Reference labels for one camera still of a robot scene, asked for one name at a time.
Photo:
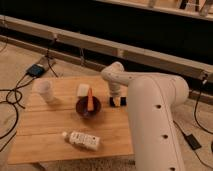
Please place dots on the black power adapter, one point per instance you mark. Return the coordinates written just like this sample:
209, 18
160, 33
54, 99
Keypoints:
35, 71

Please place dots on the orange carrot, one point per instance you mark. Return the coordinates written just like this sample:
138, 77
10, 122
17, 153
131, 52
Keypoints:
90, 104

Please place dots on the white sponge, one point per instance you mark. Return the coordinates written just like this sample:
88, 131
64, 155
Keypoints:
82, 90

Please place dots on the white plastic bottle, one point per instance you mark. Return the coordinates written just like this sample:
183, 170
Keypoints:
82, 140

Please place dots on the wooden low table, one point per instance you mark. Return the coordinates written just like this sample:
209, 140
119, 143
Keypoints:
39, 134

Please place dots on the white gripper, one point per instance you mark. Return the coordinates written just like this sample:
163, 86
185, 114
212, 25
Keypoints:
114, 89

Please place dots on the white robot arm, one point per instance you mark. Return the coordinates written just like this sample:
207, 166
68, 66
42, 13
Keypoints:
150, 97

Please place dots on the black eraser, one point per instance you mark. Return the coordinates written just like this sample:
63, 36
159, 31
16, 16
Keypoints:
117, 101

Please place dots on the translucent plastic cup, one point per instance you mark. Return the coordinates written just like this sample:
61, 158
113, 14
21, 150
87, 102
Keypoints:
44, 89

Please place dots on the dark round bowl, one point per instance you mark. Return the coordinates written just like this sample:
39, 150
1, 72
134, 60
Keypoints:
84, 109

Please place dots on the black power brick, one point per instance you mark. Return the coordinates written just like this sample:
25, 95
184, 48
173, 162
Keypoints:
193, 142

